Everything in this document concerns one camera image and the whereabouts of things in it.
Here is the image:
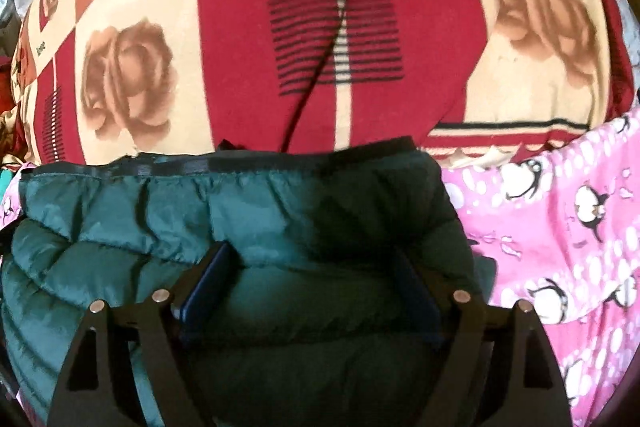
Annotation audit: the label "dark green puffer jacket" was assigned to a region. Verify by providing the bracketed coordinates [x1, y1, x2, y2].
[1, 140, 497, 426]

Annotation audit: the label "pink penguin blanket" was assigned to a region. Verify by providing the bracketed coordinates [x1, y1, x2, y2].
[442, 108, 639, 426]

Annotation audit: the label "rose patterned folded quilt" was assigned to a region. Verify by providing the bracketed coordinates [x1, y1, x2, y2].
[1, 0, 636, 168]

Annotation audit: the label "black thin cable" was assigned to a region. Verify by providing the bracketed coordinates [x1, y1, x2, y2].
[278, 5, 350, 154]

